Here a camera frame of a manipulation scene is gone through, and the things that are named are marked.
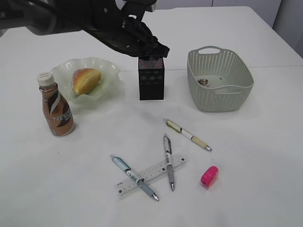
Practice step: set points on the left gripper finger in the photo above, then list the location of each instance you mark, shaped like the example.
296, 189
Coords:
160, 50

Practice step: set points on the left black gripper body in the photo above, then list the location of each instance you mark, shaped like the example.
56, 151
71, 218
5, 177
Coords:
119, 29

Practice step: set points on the small paper ball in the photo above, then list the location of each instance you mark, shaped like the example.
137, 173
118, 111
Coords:
203, 82

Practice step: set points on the orange bread roll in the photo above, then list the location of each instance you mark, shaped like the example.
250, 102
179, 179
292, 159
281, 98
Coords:
84, 80

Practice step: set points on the brown coffee bottle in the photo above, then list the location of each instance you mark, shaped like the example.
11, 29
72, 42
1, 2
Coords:
56, 109

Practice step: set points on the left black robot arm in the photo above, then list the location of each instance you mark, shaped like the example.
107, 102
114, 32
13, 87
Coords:
41, 17

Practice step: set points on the black mesh pen holder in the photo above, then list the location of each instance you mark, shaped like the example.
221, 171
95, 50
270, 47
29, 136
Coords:
151, 73

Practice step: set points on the green wavy glass plate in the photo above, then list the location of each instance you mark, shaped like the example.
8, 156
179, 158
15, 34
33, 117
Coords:
63, 74

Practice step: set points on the grey-green plastic basket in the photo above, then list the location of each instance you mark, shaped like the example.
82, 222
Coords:
230, 79

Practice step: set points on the beige and white pen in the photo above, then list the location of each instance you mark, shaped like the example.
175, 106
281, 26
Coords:
187, 134

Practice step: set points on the grey pen with clip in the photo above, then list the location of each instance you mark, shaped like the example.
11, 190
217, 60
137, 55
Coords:
168, 152

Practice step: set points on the blue-grey pen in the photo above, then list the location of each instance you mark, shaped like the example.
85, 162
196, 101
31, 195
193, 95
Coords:
134, 180

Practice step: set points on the pink pencil sharpener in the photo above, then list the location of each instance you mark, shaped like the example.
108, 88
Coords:
209, 176

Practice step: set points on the white plastic ruler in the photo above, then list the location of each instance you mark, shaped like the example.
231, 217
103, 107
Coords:
160, 168

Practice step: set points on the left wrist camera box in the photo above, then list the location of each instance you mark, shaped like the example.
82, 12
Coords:
149, 5

